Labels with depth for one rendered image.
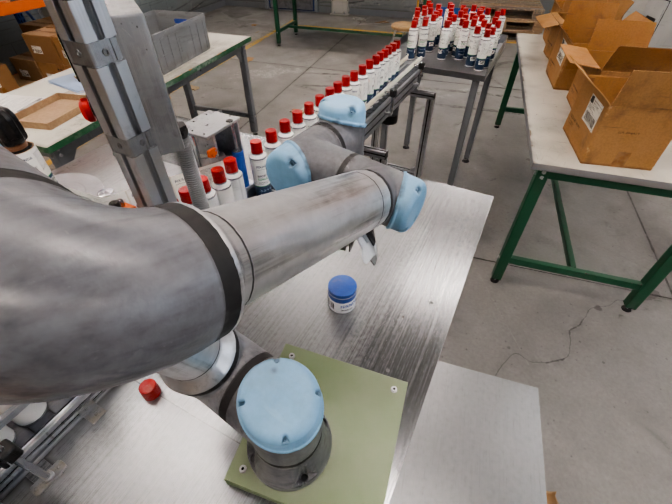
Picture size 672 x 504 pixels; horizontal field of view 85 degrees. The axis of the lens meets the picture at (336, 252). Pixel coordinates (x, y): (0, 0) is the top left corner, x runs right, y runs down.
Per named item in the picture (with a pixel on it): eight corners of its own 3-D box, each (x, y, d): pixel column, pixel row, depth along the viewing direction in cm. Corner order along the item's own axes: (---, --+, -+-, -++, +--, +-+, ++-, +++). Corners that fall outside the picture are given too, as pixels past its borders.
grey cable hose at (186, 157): (204, 211, 82) (176, 119, 67) (216, 215, 81) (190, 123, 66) (193, 219, 80) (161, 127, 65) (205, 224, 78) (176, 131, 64)
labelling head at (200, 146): (227, 186, 123) (208, 110, 105) (258, 196, 119) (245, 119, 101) (198, 208, 114) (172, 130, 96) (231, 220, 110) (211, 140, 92)
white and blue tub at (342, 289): (333, 289, 97) (333, 271, 92) (358, 296, 96) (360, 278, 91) (324, 310, 92) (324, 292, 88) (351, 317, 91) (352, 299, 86)
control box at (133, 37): (167, 111, 70) (128, -10, 57) (186, 150, 59) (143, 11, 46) (108, 122, 66) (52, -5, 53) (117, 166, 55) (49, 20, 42)
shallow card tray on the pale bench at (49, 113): (60, 98, 199) (57, 92, 196) (99, 102, 195) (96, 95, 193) (7, 126, 175) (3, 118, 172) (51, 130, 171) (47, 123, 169)
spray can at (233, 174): (241, 213, 113) (227, 152, 99) (255, 218, 111) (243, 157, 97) (230, 222, 110) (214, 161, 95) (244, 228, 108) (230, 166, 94)
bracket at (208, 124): (209, 112, 105) (208, 108, 105) (240, 119, 102) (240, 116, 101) (174, 131, 97) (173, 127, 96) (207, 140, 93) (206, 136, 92)
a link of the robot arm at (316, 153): (325, 172, 46) (369, 138, 52) (257, 143, 50) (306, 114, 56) (323, 220, 51) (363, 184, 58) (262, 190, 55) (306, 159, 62)
